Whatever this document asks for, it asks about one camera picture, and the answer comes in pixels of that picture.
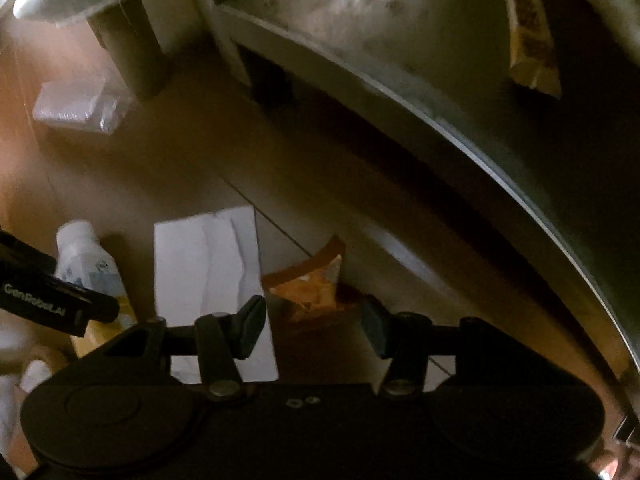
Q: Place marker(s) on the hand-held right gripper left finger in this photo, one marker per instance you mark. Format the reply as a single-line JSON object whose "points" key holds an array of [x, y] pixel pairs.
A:
{"points": [[250, 325]]}

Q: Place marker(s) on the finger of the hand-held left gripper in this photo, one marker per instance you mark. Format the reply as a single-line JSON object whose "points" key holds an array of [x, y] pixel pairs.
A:
{"points": [[30, 260]]}

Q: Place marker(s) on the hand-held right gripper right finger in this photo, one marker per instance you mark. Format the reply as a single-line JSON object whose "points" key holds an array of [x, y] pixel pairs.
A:
{"points": [[377, 325]]}

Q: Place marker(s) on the orange snack wrapper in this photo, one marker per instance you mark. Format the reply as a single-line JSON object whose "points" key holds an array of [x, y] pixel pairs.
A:
{"points": [[310, 285]]}

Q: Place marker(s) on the white bottle with blue label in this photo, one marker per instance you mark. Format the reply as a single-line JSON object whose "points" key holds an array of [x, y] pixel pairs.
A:
{"points": [[82, 255]]}

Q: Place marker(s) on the white crumpled tissue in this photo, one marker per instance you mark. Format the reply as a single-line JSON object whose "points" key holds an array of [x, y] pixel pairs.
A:
{"points": [[37, 376]]}

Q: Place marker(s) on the white paper sheet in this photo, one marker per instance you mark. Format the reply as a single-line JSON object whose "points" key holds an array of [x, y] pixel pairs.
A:
{"points": [[200, 270]]}

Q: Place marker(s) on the clear plastic package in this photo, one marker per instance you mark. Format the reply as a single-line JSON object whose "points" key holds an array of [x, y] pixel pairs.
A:
{"points": [[70, 102]]}

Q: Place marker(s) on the dark furniture leg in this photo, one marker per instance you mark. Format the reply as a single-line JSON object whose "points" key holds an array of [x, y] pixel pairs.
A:
{"points": [[130, 45]]}

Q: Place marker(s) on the yellow brown snack packet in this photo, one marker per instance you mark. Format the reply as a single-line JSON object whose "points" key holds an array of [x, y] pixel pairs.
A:
{"points": [[530, 35]]}

